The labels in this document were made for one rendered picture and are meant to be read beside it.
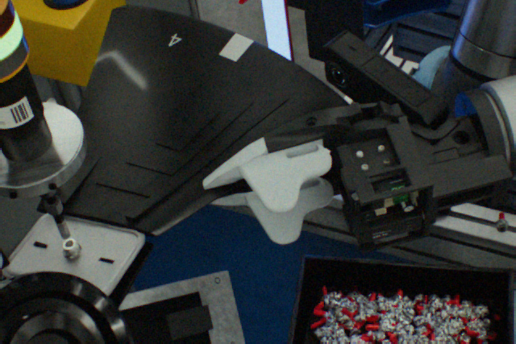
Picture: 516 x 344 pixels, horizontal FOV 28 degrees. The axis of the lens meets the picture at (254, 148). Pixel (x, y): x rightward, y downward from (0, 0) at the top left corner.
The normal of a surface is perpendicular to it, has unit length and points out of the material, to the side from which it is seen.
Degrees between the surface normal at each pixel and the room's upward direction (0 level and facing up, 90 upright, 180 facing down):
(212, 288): 50
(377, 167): 6
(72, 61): 90
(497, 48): 70
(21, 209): 90
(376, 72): 4
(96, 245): 9
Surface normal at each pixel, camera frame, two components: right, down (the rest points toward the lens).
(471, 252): -0.40, 0.72
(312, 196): -0.07, -0.52
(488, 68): -0.40, 0.46
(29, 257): -0.18, -0.75
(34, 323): 0.66, -0.15
